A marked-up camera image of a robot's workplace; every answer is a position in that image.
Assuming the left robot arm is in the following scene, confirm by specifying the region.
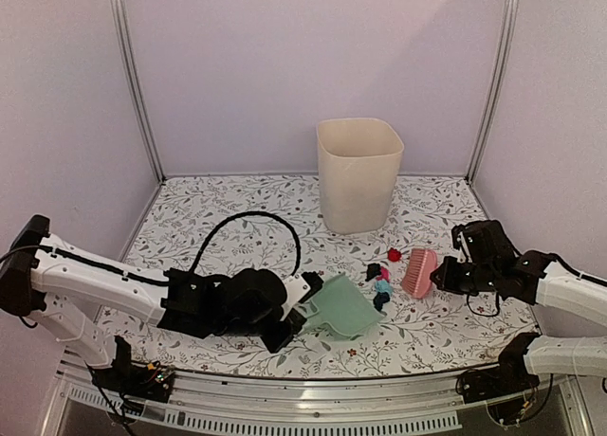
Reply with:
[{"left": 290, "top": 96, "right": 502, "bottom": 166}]
[{"left": 1, "top": 215, "right": 323, "bottom": 403}]

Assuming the cream plastic waste bin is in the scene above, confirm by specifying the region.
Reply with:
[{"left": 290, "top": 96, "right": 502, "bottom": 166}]
[{"left": 317, "top": 118, "right": 404, "bottom": 234}]

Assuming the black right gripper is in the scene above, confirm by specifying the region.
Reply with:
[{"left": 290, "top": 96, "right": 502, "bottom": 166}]
[{"left": 432, "top": 256, "right": 498, "bottom": 297}]

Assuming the light blue paper scrap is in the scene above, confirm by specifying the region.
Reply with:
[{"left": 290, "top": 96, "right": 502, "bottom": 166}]
[{"left": 375, "top": 279, "right": 393, "bottom": 295}]

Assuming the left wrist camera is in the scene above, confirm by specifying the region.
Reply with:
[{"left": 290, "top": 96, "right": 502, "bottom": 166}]
[{"left": 281, "top": 274, "right": 310, "bottom": 321}]

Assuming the aluminium table rail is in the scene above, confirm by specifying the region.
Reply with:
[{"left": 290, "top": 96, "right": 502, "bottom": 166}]
[{"left": 41, "top": 353, "right": 601, "bottom": 435}]

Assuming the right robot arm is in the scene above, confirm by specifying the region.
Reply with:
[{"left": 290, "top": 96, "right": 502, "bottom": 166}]
[{"left": 431, "top": 220, "right": 606, "bottom": 403}]

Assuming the floral tablecloth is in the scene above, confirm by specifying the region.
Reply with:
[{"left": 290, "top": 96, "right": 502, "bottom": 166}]
[{"left": 92, "top": 173, "right": 542, "bottom": 379}]

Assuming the aluminium frame post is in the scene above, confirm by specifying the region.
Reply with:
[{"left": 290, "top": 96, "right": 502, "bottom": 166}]
[
  {"left": 110, "top": 0, "right": 166, "bottom": 184},
  {"left": 466, "top": 0, "right": 520, "bottom": 186}
]

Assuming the right aluminium frame post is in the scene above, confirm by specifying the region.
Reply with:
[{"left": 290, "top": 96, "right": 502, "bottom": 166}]
[{"left": 466, "top": 0, "right": 520, "bottom": 186}]

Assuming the navy paper scrap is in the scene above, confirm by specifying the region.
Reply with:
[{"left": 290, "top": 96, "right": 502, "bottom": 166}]
[{"left": 373, "top": 293, "right": 390, "bottom": 312}]

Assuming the magenta paper scrap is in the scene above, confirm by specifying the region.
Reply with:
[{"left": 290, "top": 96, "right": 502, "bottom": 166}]
[{"left": 377, "top": 267, "right": 390, "bottom": 282}]

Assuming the pink hand brush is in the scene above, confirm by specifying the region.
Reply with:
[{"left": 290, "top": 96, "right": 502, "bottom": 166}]
[{"left": 401, "top": 248, "right": 437, "bottom": 300}]

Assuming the left aluminium frame post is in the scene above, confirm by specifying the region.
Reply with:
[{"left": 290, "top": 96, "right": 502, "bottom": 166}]
[{"left": 110, "top": 0, "right": 166, "bottom": 184}]

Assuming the green plastic dustpan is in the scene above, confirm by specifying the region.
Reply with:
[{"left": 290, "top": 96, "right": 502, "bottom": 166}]
[{"left": 300, "top": 274, "right": 384, "bottom": 340}]

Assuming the red paper scrap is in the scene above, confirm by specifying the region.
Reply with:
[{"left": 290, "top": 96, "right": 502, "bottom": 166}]
[{"left": 387, "top": 248, "right": 402, "bottom": 263}]

